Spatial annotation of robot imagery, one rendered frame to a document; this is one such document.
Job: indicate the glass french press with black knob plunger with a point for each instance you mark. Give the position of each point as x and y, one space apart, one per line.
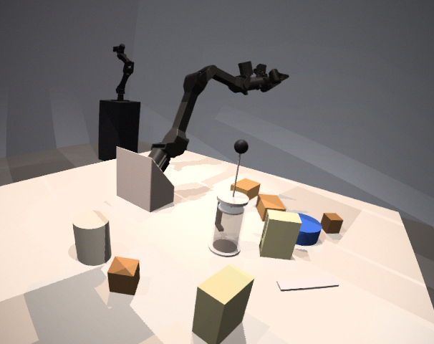
230 211

